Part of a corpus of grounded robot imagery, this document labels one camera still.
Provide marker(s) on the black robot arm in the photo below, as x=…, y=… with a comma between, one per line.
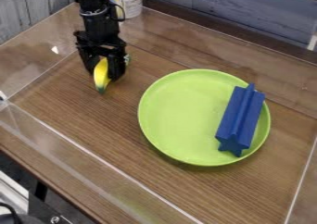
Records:
x=98, y=6

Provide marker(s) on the green round plate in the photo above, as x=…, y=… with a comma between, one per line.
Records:
x=180, y=114

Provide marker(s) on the black device with knob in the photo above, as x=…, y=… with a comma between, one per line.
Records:
x=57, y=211

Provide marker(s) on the blue star-shaped block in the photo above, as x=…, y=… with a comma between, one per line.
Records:
x=238, y=123

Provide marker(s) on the clear acrylic enclosure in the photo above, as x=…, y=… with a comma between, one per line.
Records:
x=77, y=138

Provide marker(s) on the yellow toy banana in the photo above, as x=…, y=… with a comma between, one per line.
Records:
x=101, y=75

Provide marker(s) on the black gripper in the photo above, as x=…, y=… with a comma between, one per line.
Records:
x=99, y=41

